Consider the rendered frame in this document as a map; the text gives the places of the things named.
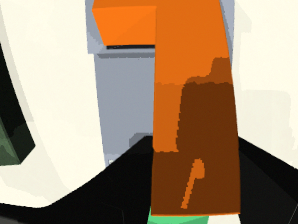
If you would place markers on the orange l-shaped part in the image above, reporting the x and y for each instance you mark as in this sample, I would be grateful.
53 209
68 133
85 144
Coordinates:
195 133

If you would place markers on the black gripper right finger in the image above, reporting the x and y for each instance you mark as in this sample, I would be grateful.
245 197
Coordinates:
269 187

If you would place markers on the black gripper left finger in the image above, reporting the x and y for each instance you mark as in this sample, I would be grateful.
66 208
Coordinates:
119 194

